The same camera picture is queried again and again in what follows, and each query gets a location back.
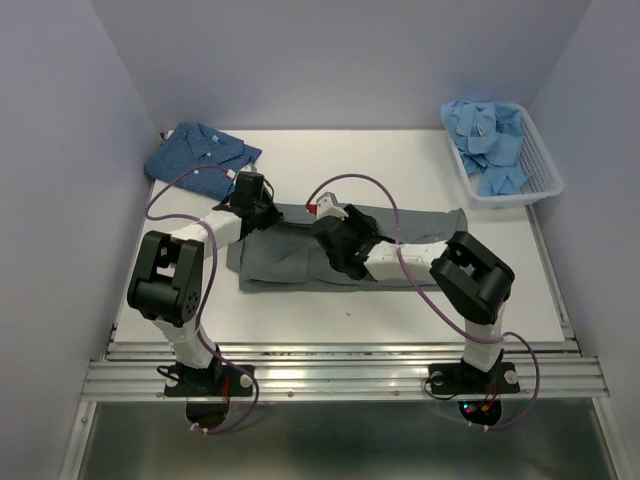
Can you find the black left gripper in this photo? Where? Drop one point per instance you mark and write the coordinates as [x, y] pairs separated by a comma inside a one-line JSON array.
[[273, 215]]

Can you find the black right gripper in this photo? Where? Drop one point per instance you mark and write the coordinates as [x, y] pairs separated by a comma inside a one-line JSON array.
[[366, 223]]

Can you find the grey long sleeve shirt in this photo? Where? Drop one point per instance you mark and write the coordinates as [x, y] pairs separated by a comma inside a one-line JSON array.
[[287, 258]]

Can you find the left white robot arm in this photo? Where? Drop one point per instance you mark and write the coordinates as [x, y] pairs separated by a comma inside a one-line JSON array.
[[167, 287]]

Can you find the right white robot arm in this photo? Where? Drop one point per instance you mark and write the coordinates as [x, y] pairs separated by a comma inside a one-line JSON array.
[[474, 280]]

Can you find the blue checked folded shirt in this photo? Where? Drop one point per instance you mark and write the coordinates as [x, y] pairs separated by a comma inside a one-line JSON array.
[[213, 152]]

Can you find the light blue shirt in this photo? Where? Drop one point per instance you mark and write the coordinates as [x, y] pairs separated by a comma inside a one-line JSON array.
[[489, 138]]

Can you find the white plastic laundry basket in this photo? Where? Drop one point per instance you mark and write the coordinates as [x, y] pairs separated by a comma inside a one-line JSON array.
[[543, 181]]

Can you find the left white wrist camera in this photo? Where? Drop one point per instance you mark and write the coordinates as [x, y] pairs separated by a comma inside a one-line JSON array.
[[249, 168]]

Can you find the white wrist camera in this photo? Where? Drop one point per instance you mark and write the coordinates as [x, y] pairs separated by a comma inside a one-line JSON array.
[[249, 168], [327, 205]]

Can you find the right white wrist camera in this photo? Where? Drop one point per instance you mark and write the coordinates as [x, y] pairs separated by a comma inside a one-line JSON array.
[[327, 205]]

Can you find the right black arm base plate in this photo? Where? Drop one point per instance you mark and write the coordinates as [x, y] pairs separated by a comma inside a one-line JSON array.
[[460, 379]]

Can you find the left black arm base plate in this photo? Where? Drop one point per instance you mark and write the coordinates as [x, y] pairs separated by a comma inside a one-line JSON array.
[[218, 380]]

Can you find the aluminium front rail frame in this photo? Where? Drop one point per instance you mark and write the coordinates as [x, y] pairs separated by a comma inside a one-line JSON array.
[[342, 396]]

